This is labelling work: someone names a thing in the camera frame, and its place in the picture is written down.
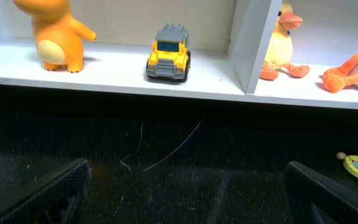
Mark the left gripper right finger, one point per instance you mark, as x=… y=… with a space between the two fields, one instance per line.
x=322 y=199

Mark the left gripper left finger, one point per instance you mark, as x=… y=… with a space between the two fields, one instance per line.
x=48 y=196

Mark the white shelf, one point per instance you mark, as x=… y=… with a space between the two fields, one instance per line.
x=104 y=68

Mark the orange rubber duck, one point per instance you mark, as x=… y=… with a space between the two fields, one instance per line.
x=61 y=37

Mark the grey and yellow toy truck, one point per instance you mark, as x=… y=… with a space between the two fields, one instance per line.
x=168 y=59

